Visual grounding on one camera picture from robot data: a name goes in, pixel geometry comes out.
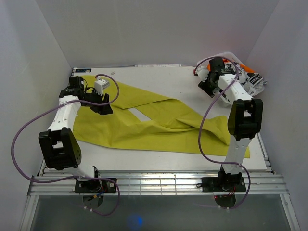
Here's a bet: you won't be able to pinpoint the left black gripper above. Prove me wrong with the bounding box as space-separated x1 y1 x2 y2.
82 88 113 116

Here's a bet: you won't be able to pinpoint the yellow-green trousers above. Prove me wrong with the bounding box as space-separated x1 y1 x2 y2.
72 75 251 159

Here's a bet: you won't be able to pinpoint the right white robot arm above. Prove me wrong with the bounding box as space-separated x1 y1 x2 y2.
193 56 263 195

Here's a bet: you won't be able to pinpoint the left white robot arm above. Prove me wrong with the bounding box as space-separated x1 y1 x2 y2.
38 76 113 192

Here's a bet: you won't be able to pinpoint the white plastic basket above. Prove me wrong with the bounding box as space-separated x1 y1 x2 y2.
194 52 244 106

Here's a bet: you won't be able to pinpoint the blue label sticker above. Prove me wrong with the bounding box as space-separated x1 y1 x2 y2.
75 68 91 73

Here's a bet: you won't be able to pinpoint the orange garment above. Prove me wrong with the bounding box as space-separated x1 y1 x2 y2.
206 59 257 73

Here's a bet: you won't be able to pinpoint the newspaper print garment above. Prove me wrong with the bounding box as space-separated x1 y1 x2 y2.
221 60 268 104

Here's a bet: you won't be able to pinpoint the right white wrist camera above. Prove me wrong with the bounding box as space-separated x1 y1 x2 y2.
193 66 209 82

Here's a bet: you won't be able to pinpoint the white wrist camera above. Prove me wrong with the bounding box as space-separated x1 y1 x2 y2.
193 66 209 82
94 78 110 96

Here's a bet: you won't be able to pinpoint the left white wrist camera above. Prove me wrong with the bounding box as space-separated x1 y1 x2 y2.
94 78 110 96

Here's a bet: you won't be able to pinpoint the aluminium rail frame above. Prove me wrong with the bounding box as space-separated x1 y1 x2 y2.
18 67 301 231

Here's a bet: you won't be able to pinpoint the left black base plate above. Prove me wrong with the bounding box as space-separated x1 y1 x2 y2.
74 180 116 194

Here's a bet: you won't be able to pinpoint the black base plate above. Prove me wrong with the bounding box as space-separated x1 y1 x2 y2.
201 177 246 193
74 180 116 194

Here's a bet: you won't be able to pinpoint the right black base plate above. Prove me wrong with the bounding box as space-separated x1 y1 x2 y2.
201 177 246 193

